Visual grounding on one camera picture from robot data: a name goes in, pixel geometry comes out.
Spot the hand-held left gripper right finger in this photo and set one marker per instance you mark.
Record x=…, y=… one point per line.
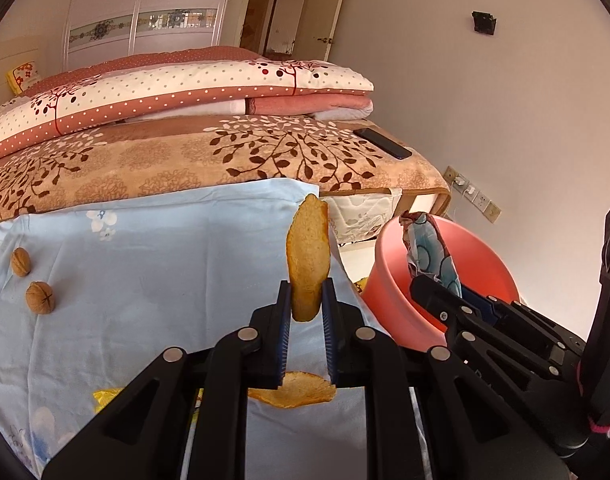
x=329, y=330

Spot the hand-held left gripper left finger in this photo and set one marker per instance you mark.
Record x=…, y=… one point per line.
x=283, y=330

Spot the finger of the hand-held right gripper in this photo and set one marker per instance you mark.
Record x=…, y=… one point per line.
x=477, y=305
x=435, y=305

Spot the pink plastic basin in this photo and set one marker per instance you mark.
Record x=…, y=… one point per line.
x=390, y=310

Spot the red and blue wrapper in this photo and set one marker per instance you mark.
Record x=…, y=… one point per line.
x=427, y=250

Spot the bread slice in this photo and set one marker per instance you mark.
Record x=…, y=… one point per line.
x=307, y=250
x=305, y=392

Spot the bread slice on cloth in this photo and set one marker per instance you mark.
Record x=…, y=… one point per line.
x=305, y=392

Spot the white bed base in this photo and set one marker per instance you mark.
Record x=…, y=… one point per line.
x=365, y=215

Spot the light blue printed cloth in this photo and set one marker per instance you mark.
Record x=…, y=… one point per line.
x=160, y=285

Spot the black smartphone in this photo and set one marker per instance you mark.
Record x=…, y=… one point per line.
x=382, y=142

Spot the brown leaf-pattern blanket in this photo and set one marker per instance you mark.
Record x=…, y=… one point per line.
x=235, y=155

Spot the pink folded blanket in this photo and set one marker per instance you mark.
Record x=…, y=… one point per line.
x=305, y=104

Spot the walnut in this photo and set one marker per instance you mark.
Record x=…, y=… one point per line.
x=21, y=261
x=40, y=298

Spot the polka dot quilt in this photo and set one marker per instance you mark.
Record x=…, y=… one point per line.
x=160, y=85

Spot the cream room door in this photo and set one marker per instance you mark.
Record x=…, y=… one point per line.
x=335, y=0

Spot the yellow flower pillow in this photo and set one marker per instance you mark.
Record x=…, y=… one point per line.
x=24, y=76

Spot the white wall socket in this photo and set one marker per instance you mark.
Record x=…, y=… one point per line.
x=494, y=211
x=483, y=200
x=450, y=172

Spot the black wall bracket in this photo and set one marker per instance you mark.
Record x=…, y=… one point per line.
x=484, y=22

